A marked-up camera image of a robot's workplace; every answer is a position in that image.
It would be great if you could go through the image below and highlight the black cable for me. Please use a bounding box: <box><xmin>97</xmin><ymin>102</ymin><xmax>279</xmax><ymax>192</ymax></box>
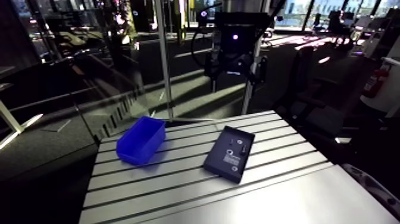
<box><xmin>190</xmin><ymin>26</ymin><xmax>220</xmax><ymax>69</ymax></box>

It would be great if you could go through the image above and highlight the red fire extinguisher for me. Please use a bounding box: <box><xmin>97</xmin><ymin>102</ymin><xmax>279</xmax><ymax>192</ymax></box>
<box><xmin>361</xmin><ymin>67</ymin><xmax>390</xmax><ymax>99</ymax></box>

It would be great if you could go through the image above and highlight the grey metal post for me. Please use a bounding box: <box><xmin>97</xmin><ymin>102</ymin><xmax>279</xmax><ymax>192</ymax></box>
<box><xmin>241</xmin><ymin>37</ymin><xmax>263</xmax><ymax>115</ymax></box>
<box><xmin>154</xmin><ymin>0</ymin><xmax>174</xmax><ymax>122</ymax></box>

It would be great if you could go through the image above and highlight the pale holed strip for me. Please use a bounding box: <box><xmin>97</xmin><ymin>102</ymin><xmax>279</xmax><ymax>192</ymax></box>
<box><xmin>341</xmin><ymin>162</ymin><xmax>400</xmax><ymax>217</ymax></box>

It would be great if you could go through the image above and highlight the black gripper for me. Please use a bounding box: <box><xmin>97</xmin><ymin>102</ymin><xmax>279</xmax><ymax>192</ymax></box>
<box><xmin>204</xmin><ymin>11</ymin><xmax>270</xmax><ymax>83</ymax></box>

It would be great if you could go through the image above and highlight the black tray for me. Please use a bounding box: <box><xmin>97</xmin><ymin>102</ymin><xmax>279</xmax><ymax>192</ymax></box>
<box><xmin>202</xmin><ymin>125</ymin><xmax>256</xmax><ymax>184</ymax></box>

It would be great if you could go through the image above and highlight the blue bin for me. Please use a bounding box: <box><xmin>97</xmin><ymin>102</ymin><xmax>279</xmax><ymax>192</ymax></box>
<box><xmin>115</xmin><ymin>116</ymin><xmax>166</xmax><ymax>166</ymax></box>

